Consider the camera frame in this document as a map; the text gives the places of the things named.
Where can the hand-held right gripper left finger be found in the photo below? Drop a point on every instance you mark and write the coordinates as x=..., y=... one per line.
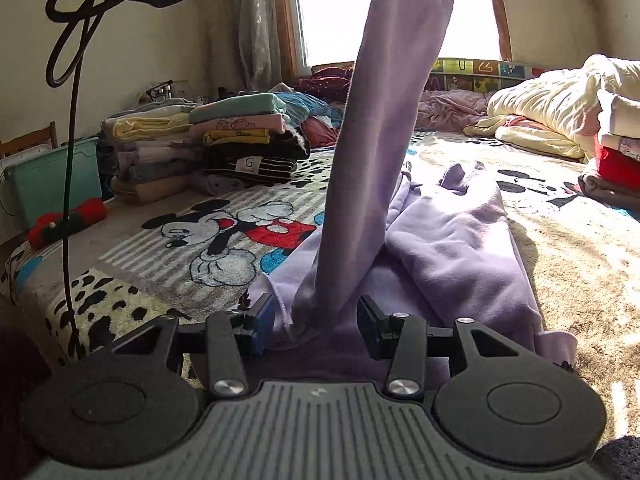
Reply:
x=262, y=325

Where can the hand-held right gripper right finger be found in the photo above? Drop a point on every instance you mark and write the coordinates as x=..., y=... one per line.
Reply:
x=369, y=321

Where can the lavender fleece garment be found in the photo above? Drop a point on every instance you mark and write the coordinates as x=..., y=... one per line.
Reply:
x=450, y=250

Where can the stack of pastel folded clothes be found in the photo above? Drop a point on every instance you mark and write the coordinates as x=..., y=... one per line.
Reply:
x=150, y=160

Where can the window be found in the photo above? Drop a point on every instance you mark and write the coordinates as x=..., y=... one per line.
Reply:
x=330, y=10

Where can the colourful alphabet play mat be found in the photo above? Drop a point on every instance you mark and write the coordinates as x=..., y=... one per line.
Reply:
x=470, y=72

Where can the dark metal object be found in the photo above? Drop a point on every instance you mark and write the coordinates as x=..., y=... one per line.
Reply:
x=160, y=90

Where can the grey patterned curtain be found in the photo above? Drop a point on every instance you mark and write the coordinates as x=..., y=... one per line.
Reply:
x=257, y=25

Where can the pink crumpled sheet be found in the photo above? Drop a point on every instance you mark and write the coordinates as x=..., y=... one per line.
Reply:
x=450, y=107

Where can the grey rolled cloth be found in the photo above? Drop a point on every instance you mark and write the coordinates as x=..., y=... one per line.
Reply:
x=215, y=182

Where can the dark red knitted cloth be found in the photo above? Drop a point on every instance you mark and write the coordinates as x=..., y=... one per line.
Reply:
x=325, y=80

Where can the black striped folded garment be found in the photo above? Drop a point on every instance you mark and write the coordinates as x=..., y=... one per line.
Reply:
x=275, y=170

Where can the mint green folded garment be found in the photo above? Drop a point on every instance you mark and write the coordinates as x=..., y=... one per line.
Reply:
x=235, y=107

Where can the pink patterned cloth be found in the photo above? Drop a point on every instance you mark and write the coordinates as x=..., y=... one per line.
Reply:
x=515, y=121

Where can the cream quilt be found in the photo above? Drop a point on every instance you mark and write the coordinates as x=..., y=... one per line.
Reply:
x=550, y=100

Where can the blue crumpled cloth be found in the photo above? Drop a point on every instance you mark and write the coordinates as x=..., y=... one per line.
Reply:
x=305, y=105

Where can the wooden chair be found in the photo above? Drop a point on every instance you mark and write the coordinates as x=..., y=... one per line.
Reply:
x=30, y=137

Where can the yellow folded garment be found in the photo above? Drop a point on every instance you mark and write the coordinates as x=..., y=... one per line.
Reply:
x=235, y=137

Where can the coral pink cloth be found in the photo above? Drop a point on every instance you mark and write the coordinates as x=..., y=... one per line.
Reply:
x=320, y=132

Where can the pink folded printed garment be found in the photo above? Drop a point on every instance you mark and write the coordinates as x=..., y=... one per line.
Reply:
x=260, y=122

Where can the red and green plush toy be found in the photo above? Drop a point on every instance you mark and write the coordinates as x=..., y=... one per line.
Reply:
x=80, y=217

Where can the cartoon mouse printed blanket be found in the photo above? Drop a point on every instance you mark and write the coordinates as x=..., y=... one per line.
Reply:
x=575, y=270

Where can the teal storage box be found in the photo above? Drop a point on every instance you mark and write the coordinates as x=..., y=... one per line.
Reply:
x=55, y=180

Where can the white patterned folded garment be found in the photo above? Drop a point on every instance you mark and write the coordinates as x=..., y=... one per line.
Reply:
x=620, y=110

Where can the dark maroon cloth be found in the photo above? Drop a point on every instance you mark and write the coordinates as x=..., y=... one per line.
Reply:
x=20, y=400

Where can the dark grey folded garment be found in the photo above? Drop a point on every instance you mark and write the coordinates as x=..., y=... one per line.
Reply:
x=605, y=190

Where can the red folded garment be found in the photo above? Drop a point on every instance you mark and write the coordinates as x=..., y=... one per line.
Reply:
x=620, y=167

